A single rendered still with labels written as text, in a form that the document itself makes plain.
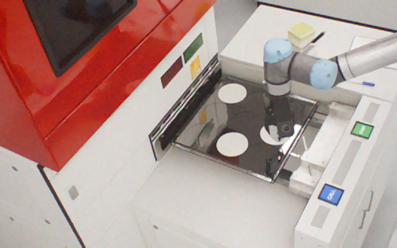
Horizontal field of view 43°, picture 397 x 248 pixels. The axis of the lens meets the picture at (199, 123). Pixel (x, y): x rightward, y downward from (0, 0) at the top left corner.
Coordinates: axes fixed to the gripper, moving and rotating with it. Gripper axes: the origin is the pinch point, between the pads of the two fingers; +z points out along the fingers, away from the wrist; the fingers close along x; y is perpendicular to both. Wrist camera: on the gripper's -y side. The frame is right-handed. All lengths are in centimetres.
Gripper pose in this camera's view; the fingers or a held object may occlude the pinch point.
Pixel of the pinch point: (279, 140)
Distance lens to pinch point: 155.6
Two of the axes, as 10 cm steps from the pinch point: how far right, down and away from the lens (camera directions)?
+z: 1.2, 6.9, 7.1
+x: -9.9, 1.3, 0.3
